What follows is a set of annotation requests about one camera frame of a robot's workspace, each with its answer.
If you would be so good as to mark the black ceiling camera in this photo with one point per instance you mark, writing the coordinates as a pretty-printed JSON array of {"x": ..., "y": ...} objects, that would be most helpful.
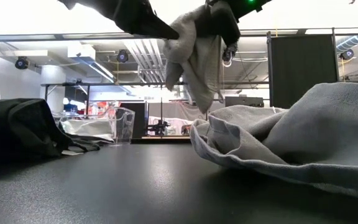
[
  {"x": 122, "y": 56},
  {"x": 346, "y": 54},
  {"x": 227, "y": 56},
  {"x": 21, "y": 63}
]

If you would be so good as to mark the white towel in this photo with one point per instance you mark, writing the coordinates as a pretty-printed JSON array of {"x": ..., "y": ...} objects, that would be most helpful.
[{"x": 197, "y": 68}]

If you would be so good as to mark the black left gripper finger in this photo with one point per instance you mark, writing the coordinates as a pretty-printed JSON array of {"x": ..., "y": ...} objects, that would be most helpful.
[{"x": 141, "y": 21}]

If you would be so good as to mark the clear plastic basket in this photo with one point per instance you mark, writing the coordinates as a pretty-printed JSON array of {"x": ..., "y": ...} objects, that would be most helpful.
[{"x": 126, "y": 124}]

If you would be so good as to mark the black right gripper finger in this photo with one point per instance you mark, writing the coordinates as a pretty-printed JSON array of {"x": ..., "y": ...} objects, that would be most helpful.
[{"x": 221, "y": 21}]

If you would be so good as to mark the black towel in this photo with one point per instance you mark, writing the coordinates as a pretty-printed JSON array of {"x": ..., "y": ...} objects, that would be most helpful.
[{"x": 17, "y": 130}]

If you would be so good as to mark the black partition panel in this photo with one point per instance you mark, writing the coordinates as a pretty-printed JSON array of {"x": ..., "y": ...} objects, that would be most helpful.
[{"x": 303, "y": 71}]

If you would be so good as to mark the black cabinet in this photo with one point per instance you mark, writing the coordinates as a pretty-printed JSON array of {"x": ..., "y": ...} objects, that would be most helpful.
[{"x": 140, "y": 119}]

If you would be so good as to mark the light grey towel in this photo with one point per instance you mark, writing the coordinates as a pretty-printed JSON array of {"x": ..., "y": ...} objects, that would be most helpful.
[{"x": 85, "y": 127}]

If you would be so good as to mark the ribbed air duct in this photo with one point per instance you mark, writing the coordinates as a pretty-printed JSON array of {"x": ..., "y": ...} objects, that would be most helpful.
[{"x": 353, "y": 42}]

